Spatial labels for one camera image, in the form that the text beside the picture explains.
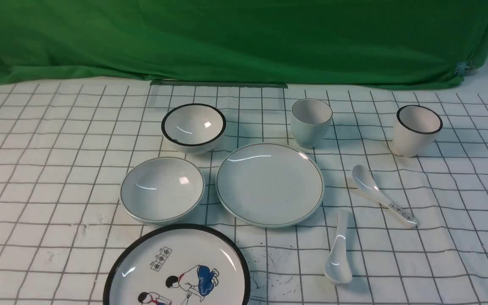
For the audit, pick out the pale green cup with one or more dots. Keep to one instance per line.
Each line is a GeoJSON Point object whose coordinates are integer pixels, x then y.
{"type": "Point", "coordinates": [310, 120]}

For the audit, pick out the green-rimmed pale bowl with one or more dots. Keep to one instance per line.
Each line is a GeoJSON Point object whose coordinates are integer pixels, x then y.
{"type": "Point", "coordinates": [162, 191]}

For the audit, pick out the green-rimmed pale plate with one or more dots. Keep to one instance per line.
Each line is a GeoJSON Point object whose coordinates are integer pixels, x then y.
{"type": "Point", "coordinates": [270, 185]}

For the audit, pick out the black-rimmed white bowl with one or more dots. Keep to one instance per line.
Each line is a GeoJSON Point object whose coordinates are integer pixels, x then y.
{"type": "Point", "coordinates": [194, 128]}

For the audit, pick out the white spoon with print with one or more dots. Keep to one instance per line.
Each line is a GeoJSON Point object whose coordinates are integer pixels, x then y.
{"type": "Point", "coordinates": [365, 182]}

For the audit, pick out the black-rimmed illustrated plate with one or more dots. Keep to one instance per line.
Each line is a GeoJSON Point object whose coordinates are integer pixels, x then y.
{"type": "Point", "coordinates": [180, 264]}

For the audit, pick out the plain white ceramic spoon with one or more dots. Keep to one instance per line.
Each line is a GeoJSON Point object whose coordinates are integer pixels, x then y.
{"type": "Point", "coordinates": [337, 268]}

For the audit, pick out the black-rimmed white cup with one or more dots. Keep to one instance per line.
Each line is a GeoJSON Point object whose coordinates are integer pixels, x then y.
{"type": "Point", "coordinates": [414, 129]}

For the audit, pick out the white checkered tablecloth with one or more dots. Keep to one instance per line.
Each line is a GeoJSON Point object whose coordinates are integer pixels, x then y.
{"type": "Point", "coordinates": [65, 147]}

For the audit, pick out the green backdrop cloth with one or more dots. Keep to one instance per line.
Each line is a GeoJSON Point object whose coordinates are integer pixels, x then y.
{"type": "Point", "coordinates": [388, 44]}

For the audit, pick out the metal binder clip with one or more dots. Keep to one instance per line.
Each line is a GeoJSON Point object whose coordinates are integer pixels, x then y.
{"type": "Point", "coordinates": [465, 69]}

